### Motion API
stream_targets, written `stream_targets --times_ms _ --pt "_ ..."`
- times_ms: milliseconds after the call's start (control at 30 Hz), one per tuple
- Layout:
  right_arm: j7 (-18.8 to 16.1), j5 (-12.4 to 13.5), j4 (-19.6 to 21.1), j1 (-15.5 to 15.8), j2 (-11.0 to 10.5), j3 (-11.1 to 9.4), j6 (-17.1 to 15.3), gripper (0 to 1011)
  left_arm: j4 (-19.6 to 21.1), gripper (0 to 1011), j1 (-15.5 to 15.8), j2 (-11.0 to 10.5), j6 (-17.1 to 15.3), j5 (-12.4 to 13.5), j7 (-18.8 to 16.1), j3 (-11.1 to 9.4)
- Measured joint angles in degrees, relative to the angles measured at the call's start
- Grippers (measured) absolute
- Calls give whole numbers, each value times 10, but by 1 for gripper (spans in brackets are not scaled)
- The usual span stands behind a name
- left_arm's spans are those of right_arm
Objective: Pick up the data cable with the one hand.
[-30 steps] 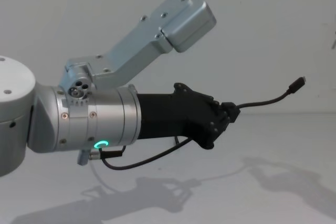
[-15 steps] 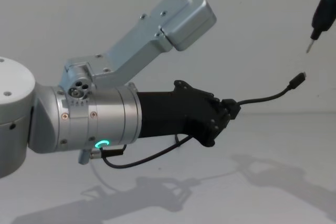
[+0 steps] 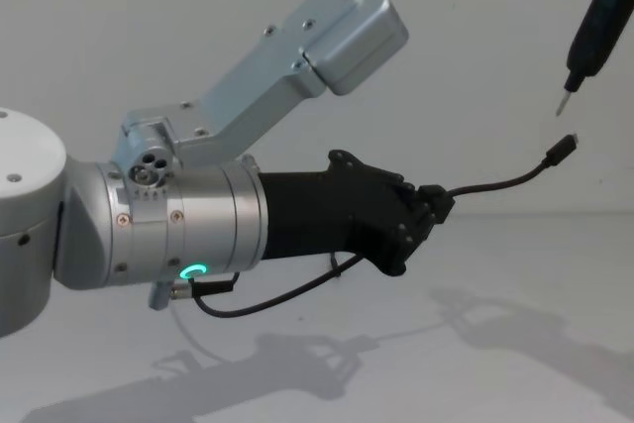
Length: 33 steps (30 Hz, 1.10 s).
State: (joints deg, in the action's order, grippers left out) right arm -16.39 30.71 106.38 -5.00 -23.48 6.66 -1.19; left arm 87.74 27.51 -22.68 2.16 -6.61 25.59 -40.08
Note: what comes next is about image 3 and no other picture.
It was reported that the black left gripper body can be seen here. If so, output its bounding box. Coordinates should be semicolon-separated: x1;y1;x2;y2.
257;148;418;277

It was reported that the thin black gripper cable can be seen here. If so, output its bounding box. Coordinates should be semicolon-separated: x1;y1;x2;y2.
167;252;366;318

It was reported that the black corded tool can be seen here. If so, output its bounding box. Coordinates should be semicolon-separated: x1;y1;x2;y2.
554;0;634;118

